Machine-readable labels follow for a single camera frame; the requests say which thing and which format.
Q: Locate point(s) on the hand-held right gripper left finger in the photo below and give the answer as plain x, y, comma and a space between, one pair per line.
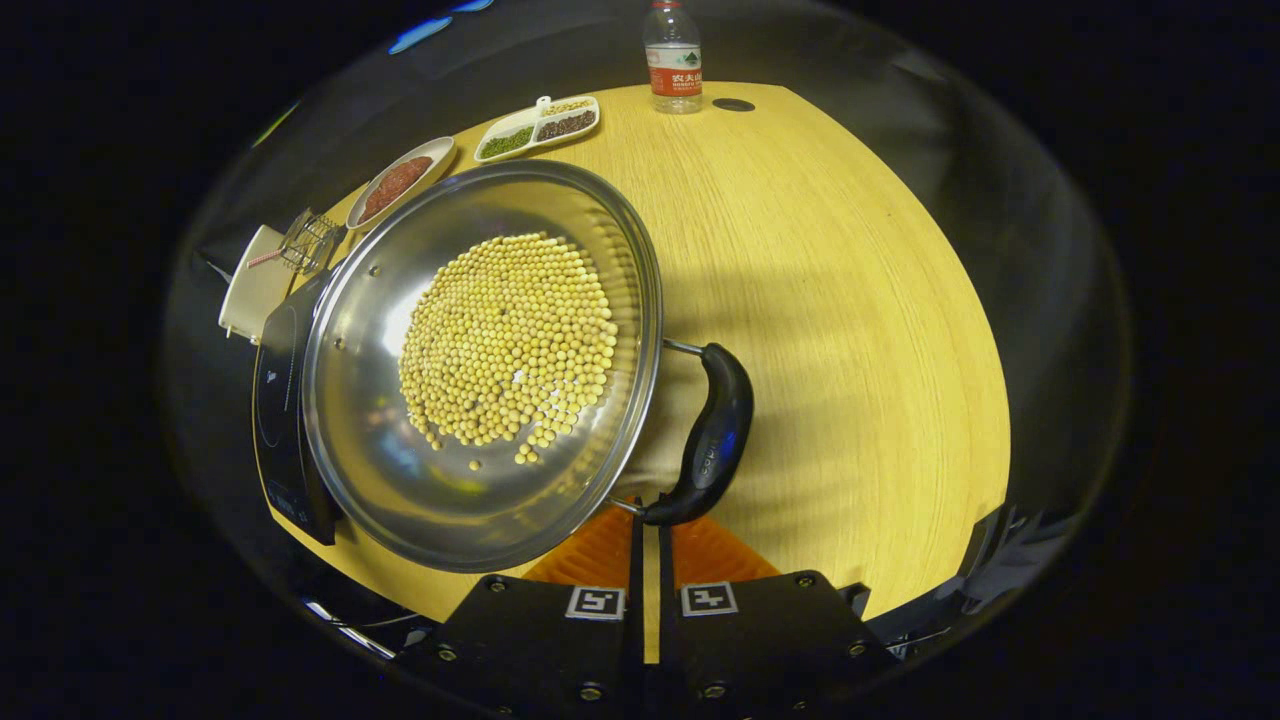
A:
637, 580

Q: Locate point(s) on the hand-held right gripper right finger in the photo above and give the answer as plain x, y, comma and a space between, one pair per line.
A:
666, 580

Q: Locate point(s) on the stainless steel pot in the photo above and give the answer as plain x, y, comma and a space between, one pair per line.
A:
380, 420

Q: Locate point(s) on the black induction cooktop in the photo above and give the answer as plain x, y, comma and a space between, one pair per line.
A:
285, 420

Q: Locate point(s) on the pile of yellow soybeans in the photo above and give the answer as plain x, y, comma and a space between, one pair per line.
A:
510, 340

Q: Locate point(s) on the red meat slice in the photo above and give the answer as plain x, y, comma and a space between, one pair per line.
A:
382, 202
412, 172

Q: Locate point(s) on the pile of green beans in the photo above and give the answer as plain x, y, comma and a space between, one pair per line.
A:
506, 142

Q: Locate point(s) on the pile of dark beans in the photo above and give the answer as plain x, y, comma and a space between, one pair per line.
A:
566, 125

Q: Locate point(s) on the white divided dish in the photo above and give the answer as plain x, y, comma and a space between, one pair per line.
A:
520, 128

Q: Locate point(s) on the white round plate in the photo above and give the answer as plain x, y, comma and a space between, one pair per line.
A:
435, 150

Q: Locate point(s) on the pile of pale grains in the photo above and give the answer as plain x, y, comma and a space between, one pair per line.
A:
568, 106

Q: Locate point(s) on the white toaster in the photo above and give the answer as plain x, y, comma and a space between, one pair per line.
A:
255, 290

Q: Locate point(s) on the black table grommet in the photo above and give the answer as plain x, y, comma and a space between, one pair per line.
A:
733, 104

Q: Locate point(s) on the pink stick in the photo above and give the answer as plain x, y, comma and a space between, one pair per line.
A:
265, 259

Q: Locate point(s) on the clear water bottle red label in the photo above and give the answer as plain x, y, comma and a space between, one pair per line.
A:
673, 60

